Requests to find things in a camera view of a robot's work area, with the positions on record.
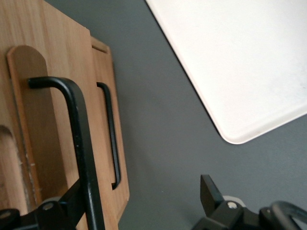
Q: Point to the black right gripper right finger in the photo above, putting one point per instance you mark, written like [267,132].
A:
[225,215]

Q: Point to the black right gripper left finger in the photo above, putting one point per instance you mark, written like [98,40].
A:
[48,215]

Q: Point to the cream rectangular tray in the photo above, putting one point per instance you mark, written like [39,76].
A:
[239,60]

